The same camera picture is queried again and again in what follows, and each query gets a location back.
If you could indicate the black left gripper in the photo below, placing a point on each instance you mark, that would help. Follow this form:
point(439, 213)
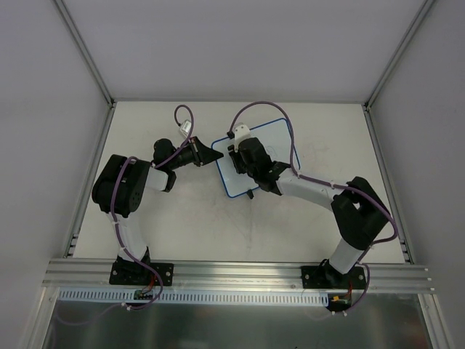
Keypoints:
point(197, 151)

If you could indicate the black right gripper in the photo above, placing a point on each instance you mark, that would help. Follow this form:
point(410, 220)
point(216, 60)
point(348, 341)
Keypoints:
point(236, 158)

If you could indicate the blue framed whiteboard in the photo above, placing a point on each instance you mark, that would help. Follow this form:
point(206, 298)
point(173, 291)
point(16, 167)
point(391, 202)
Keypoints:
point(276, 139)

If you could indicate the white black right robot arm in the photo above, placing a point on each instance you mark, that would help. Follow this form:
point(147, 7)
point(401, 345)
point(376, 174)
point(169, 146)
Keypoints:
point(359, 213)

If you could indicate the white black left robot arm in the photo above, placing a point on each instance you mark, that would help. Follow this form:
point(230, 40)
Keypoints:
point(119, 189)

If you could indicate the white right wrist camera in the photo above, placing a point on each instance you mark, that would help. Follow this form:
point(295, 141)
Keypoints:
point(238, 134)

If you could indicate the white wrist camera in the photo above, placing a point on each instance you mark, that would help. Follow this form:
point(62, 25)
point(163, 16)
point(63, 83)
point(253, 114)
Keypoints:
point(185, 128)
point(238, 134)

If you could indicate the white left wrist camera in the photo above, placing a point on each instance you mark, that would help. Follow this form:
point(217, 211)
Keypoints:
point(185, 128)

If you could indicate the aluminium right corner post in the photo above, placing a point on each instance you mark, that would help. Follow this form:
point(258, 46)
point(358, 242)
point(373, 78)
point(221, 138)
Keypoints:
point(416, 23)

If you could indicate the aluminium corner post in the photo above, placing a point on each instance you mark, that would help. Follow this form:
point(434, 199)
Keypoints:
point(416, 23)
point(83, 49)

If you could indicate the aluminium left corner post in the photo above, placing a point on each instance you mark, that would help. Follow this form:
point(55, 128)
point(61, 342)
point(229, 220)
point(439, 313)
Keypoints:
point(83, 49)

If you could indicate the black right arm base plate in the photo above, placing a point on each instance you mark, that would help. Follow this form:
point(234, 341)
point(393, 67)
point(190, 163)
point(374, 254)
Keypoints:
point(326, 277)

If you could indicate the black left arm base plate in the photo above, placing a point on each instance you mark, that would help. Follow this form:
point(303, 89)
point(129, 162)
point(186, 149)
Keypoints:
point(125, 273)

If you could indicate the aluminium left side rail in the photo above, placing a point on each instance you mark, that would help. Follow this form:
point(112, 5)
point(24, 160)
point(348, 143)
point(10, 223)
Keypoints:
point(85, 193)

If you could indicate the aluminium right side rail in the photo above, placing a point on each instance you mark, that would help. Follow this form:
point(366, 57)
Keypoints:
point(403, 236)

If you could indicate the aluminium frame rail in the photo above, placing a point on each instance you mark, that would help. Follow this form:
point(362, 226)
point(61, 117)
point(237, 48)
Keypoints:
point(241, 276)

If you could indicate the white slotted cable duct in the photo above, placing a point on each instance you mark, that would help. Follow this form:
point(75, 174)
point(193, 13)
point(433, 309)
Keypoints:
point(197, 297)

